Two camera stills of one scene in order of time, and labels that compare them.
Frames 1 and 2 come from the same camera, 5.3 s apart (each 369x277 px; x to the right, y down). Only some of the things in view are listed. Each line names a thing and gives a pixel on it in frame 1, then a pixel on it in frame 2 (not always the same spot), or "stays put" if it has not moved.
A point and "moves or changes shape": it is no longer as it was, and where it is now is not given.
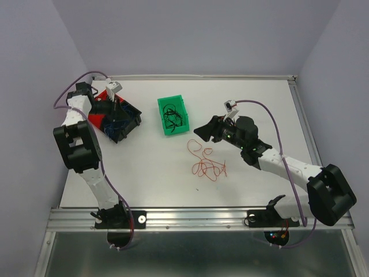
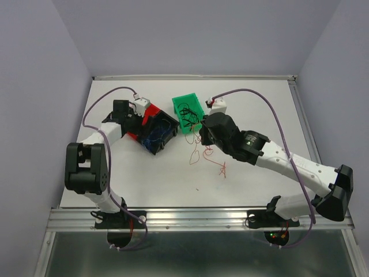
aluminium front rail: x=176 y=219 stays put
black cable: x=171 y=118 to x=188 y=116
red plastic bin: x=96 y=119 to x=150 y=110
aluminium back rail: x=194 y=78 stays put
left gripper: x=115 y=107 to x=137 y=130
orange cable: x=211 y=169 moves or changes shape
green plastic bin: x=173 y=115 to x=189 y=111
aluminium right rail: x=309 y=137 stays put
